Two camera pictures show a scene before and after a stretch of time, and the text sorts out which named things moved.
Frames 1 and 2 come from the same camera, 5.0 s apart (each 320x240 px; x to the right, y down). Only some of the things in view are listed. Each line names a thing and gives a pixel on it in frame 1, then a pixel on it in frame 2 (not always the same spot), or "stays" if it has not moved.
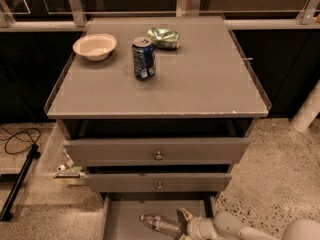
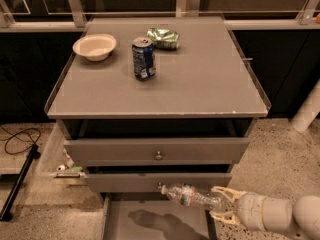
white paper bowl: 95,46 stays
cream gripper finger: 186,215 -> 233,194
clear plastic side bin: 56,160 stays
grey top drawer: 156,151 stays
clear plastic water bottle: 161,224 -> 189,195
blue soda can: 144,58 stays
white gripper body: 197,230 -> 250,210
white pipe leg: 308,111 stays
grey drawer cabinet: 157,111 stays
